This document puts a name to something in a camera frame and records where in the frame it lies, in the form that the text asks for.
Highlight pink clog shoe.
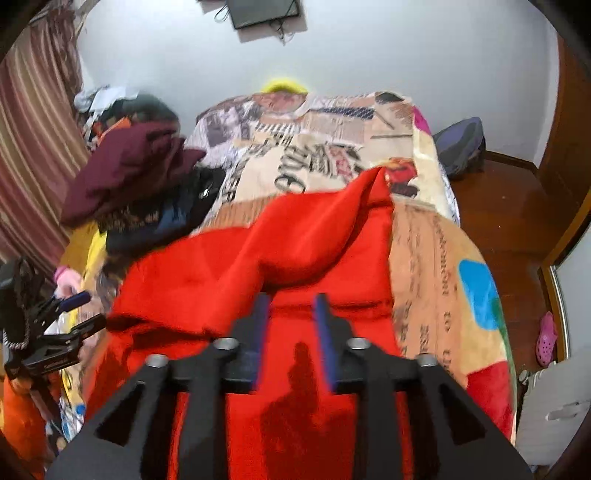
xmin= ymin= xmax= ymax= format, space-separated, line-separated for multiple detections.
xmin=534 ymin=311 xmax=559 ymax=368

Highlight orange box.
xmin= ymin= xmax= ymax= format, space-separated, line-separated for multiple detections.
xmin=99 ymin=116 xmax=133 ymax=140

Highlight printed blanket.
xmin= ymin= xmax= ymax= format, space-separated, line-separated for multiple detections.
xmin=59 ymin=89 xmax=519 ymax=462

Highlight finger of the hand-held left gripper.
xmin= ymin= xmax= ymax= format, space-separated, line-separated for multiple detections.
xmin=68 ymin=313 xmax=108 ymax=340
xmin=50 ymin=290 xmax=92 ymax=313

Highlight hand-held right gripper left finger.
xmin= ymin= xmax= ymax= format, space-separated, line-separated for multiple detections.
xmin=46 ymin=293 xmax=273 ymax=480

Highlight pink plastic item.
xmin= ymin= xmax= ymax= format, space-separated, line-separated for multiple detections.
xmin=52 ymin=267 xmax=89 ymax=299

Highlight black hanging cables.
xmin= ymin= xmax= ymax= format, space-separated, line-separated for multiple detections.
xmin=274 ymin=18 xmax=297 ymax=45

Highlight white crumpled cloth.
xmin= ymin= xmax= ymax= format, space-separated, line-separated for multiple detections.
xmin=73 ymin=85 xmax=140 ymax=114

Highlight maroon folded garment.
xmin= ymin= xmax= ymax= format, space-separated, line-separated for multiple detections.
xmin=60 ymin=122 xmax=206 ymax=228

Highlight red zip jacket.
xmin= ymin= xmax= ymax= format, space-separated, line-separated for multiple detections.
xmin=81 ymin=166 xmax=417 ymax=480

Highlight navy garment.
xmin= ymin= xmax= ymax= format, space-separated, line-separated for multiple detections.
xmin=107 ymin=193 xmax=200 ymax=253

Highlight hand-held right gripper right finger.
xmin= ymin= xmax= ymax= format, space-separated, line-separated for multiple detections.
xmin=314 ymin=292 xmax=534 ymax=480

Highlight striped red curtain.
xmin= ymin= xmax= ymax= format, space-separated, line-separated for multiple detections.
xmin=0 ymin=0 xmax=94 ymax=274

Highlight yellow garment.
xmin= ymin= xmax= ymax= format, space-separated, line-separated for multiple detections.
xmin=64 ymin=222 xmax=112 ymax=288

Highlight grey backpack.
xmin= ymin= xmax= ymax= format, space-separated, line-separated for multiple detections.
xmin=433 ymin=116 xmax=487 ymax=181

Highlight orange cloth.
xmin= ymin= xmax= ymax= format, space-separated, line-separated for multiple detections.
xmin=0 ymin=369 xmax=64 ymax=472

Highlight yellow foam tube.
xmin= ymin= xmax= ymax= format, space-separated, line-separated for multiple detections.
xmin=260 ymin=77 xmax=308 ymax=96

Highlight small wall monitor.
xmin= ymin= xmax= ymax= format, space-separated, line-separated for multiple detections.
xmin=226 ymin=0 xmax=302 ymax=31

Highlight grey cloth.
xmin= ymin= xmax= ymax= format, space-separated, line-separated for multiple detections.
xmin=111 ymin=94 xmax=179 ymax=128

